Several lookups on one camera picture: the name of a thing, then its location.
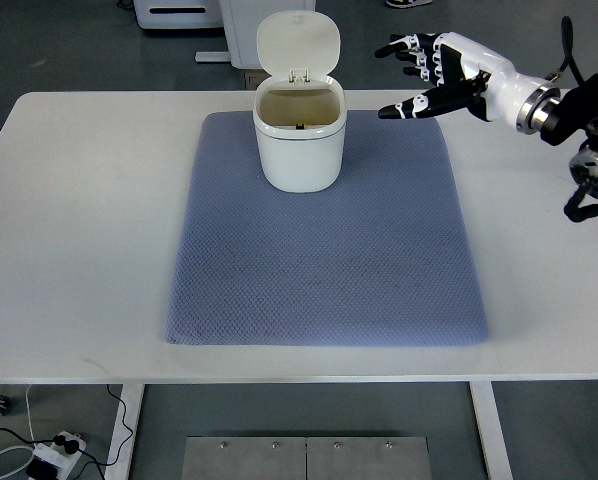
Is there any metal base plate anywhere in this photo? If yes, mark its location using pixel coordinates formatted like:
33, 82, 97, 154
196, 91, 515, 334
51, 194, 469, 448
182, 436, 432, 479

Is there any white power cable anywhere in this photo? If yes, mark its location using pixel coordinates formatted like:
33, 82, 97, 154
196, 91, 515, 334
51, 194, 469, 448
0, 384, 38, 480

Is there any white table leg left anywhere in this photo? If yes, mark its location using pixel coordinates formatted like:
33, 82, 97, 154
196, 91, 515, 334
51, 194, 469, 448
104, 383, 145, 480

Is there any white power strip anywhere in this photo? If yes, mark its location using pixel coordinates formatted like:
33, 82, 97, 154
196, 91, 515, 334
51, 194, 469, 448
25, 431, 87, 480

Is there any white table leg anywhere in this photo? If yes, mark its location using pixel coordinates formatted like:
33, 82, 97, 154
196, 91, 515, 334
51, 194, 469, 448
469, 381, 513, 480
104, 383, 145, 480

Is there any white appliance with slot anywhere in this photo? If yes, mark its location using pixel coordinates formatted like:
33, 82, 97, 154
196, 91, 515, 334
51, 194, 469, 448
133, 0, 223, 30

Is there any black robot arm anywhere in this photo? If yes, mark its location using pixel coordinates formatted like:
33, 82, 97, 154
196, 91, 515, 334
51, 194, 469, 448
531, 16, 598, 223

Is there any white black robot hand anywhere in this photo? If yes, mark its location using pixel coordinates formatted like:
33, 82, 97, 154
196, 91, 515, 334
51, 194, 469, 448
375, 32, 561, 135

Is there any black power cable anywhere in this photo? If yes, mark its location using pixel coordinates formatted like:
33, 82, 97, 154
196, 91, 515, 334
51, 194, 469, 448
0, 383, 135, 467

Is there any blue textured mat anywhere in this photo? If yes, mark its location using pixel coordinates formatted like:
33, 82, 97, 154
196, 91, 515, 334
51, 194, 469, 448
164, 110, 488, 347

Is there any white trash bin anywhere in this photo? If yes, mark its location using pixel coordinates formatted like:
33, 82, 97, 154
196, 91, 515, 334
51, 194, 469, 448
253, 10, 347, 193

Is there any shoe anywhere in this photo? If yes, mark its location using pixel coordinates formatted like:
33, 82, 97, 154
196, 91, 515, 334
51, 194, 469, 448
385, 0, 432, 9

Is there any white table leg right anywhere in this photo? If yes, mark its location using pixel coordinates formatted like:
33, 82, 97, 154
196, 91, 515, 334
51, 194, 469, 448
469, 381, 513, 480

